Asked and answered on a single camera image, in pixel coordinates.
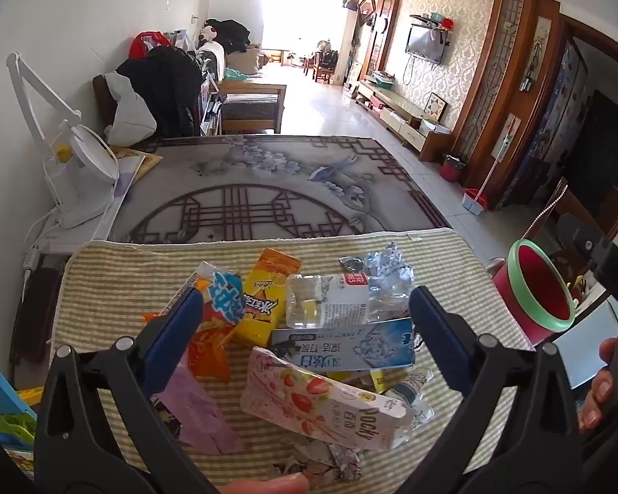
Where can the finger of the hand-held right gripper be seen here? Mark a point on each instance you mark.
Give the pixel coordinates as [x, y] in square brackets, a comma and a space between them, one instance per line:
[587, 239]

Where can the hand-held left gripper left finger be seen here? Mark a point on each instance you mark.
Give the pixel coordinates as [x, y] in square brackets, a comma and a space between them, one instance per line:
[177, 339]

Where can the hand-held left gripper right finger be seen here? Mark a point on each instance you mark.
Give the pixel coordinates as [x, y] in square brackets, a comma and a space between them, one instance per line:
[437, 339]

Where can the yellow white paper box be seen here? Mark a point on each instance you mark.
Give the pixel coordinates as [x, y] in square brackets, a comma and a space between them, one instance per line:
[380, 380]

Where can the red bucket with green rim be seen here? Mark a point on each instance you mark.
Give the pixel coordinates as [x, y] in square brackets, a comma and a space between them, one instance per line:
[538, 293]

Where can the silver blue wrapper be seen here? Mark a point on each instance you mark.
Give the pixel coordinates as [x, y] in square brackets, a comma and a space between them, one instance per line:
[389, 272]

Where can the white blue milk carton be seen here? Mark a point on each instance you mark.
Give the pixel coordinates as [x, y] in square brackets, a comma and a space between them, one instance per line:
[350, 347]

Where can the pink strawberry snack box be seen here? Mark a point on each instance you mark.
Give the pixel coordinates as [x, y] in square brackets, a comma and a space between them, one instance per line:
[314, 401]

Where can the person's right hand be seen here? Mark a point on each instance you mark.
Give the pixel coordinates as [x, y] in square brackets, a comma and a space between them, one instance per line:
[597, 401]

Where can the person's left hand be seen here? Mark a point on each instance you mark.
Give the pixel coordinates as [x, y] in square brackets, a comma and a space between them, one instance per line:
[268, 486]

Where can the orange blue snack wrapper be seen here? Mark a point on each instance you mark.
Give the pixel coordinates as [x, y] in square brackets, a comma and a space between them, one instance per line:
[221, 293]

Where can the purple snack wrapper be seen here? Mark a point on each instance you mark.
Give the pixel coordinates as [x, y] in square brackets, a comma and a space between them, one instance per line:
[201, 417]

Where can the green striped cloth mat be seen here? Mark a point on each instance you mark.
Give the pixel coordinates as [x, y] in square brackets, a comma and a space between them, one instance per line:
[108, 278]

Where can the yellow drink carton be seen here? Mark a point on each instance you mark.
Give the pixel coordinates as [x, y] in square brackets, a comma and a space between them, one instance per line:
[268, 298]

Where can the clear plastic bottle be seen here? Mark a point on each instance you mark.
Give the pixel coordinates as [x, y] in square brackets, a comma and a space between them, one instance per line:
[334, 301]

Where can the blue patterned curtain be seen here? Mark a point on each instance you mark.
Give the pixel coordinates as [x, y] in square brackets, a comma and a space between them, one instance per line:
[551, 128]

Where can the dark wooden chair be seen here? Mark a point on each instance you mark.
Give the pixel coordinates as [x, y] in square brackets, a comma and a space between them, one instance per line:
[36, 308]

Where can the small red waste bin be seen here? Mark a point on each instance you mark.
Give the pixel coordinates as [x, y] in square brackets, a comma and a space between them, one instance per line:
[453, 169]

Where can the crumpled pink silver foil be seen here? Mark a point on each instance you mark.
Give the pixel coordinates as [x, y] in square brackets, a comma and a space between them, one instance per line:
[319, 465]

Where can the table with patterned top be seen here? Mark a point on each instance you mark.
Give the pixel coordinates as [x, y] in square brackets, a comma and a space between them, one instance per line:
[268, 185]

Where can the yellow picture book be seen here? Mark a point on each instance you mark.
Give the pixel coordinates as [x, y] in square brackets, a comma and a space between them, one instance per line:
[136, 162]

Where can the colourful plastic toy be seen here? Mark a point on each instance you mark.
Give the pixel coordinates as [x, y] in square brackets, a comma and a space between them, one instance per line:
[5, 411]

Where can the framed patchwork picture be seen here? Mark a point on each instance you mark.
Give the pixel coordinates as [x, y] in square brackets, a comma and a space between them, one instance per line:
[436, 108]

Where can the white desk lamp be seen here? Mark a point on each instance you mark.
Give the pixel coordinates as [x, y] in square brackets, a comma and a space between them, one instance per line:
[90, 159]

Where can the long television cabinet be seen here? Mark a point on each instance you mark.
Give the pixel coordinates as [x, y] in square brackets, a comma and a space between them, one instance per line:
[396, 113]

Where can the white plastic bag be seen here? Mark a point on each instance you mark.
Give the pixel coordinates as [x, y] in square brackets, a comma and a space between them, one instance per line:
[131, 113]

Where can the metal rack with books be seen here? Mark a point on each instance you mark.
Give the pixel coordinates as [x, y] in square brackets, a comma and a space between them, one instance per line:
[210, 108]

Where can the wooden coffee table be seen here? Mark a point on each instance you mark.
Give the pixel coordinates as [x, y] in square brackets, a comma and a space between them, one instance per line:
[250, 108]

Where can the black jacket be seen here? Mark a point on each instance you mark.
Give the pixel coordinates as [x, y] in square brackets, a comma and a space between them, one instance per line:
[170, 87]

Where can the red bag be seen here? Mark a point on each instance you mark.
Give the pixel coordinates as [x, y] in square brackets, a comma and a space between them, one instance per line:
[147, 44]

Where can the black clothes pile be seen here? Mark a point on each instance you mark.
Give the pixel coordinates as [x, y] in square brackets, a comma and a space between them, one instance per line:
[231, 33]

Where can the wall television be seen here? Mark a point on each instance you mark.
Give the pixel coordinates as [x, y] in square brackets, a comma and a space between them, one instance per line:
[425, 44]

